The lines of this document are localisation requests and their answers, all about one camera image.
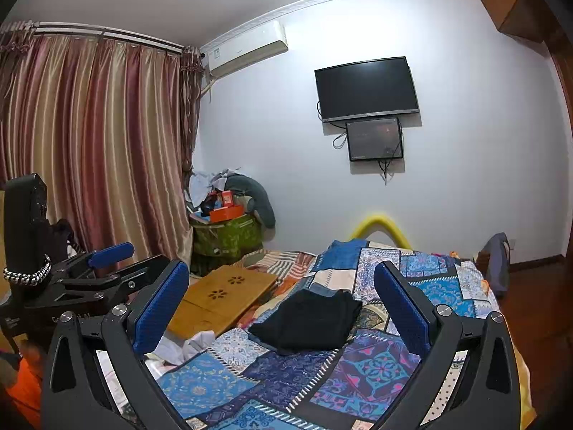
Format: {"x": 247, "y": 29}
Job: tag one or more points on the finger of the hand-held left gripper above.
{"x": 130, "y": 277}
{"x": 112, "y": 253}

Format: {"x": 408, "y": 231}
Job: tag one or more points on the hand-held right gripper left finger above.
{"x": 161, "y": 309}

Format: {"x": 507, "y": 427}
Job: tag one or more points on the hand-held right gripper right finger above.
{"x": 400, "y": 309}

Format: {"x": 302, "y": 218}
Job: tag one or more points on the black pants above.
{"x": 309, "y": 318}

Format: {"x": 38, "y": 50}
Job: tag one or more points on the person's left forearm orange sleeve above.
{"x": 31, "y": 389}

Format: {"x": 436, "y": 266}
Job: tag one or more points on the pile of dark clothes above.
{"x": 65, "y": 237}

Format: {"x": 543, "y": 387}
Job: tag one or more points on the white crumpled cloth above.
{"x": 192, "y": 345}

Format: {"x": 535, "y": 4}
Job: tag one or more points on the wooden lap tray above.
{"x": 224, "y": 298}

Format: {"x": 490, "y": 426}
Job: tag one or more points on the blue patchwork blanket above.
{"x": 358, "y": 380}

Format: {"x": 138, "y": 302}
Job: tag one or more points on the yellow foam tube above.
{"x": 380, "y": 223}

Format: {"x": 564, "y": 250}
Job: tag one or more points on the green storage box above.
{"x": 228, "y": 242}

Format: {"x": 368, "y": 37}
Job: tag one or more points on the grey backpack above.
{"x": 497, "y": 264}

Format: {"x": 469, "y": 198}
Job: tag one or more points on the striped pink curtain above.
{"x": 98, "y": 143}

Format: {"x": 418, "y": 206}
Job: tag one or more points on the orange box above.
{"x": 226, "y": 214}

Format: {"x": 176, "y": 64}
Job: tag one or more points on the pale clothes heap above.
{"x": 210, "y": 183}

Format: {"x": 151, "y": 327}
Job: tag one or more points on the small red box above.
{"x": 227, "y": 198}

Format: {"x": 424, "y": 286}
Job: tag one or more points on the curtain rod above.
{"x": 89, "y": 33}

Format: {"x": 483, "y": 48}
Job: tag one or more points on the white air conditioner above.
{"x": 246, "y": 47}

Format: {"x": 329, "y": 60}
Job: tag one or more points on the wooden wardrobe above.
{"x": 515, "y": 0}

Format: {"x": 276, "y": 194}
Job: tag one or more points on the small black wall monitor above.
{"x": 374, "y": 139}

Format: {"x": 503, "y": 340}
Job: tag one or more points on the black wall television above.
{"x": 367, "y": 87}

